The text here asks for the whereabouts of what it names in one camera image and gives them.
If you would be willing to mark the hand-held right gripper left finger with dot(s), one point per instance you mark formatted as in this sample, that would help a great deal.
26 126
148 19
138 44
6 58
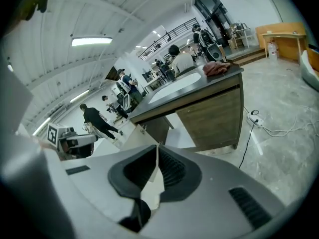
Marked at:
99 173

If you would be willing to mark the dark wooden sink cabinet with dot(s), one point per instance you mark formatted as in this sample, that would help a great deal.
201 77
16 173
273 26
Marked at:
194 93

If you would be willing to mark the white power strip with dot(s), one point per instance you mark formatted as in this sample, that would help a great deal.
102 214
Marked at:
255 120

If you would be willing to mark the black mezzanine railing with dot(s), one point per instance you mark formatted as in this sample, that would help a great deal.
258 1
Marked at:
169 32

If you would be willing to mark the wooden step platform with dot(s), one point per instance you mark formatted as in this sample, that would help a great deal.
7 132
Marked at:
246 56

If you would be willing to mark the person's left forearm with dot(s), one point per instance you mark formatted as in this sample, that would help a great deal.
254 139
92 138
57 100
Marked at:
48 147

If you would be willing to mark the brown wooden cabinet door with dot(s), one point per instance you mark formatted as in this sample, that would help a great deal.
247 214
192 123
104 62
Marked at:
209 118

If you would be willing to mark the wooden desk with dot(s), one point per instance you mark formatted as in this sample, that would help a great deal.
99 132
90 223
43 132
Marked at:
281 26

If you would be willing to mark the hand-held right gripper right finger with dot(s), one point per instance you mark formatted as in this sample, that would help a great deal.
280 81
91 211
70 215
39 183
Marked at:
211 183

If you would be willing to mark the white foam wrapped object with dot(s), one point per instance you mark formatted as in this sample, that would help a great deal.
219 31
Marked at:
310 71

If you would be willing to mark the red cloth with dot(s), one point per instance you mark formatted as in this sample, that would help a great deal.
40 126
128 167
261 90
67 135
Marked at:
216 68

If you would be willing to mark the long ceiling light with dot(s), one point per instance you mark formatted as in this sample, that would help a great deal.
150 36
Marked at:
41 126
91 41
79 96

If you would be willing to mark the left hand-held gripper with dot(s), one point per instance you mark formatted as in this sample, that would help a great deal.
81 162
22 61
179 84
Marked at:
56 133

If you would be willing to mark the white sink basin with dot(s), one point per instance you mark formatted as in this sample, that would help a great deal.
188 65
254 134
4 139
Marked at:
174 87

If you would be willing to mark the light wooden table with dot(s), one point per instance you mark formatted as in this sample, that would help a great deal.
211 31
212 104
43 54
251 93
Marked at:
284 35

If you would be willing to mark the clear water jug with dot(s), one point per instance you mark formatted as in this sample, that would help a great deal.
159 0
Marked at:
272 50

